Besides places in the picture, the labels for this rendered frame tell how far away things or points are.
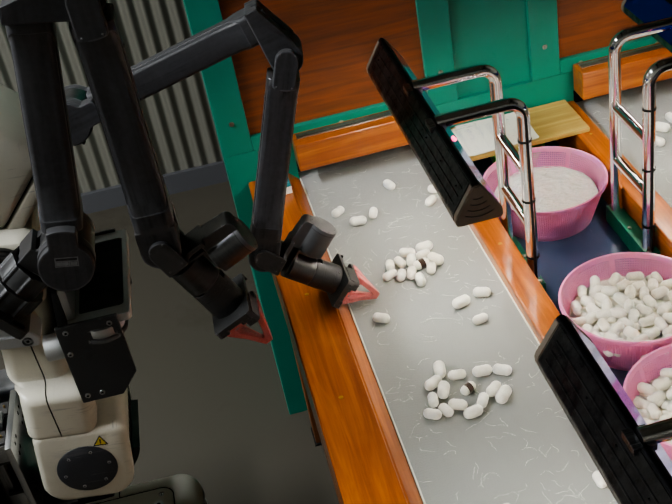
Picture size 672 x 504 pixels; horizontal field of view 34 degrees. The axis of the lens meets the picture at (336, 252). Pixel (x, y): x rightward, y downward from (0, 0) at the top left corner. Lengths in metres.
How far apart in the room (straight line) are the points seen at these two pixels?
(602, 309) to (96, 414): 0.94
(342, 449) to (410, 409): 0.16
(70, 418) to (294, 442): 1.14
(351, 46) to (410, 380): 0.84
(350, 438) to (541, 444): 0.31
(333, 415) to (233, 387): 1.30
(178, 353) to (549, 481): 1.79
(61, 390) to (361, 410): 0.50
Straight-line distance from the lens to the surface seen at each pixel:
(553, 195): 2.40
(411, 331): 2.06
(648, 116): 2.10
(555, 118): 2.60
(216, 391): 3.18
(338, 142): 2.48
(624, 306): 2.09
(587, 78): 2.62
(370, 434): 1.84
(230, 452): 2.98
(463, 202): 1.77
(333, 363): 1.99
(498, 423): 1.87
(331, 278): 2.07
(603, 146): 2.51
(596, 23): 2.65
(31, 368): 1.91
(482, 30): 2.55
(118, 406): 1.98
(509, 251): 2.19
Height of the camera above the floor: 2.06
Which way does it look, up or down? 35 degrees down
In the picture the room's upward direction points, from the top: 11 degrees counter-clockwise
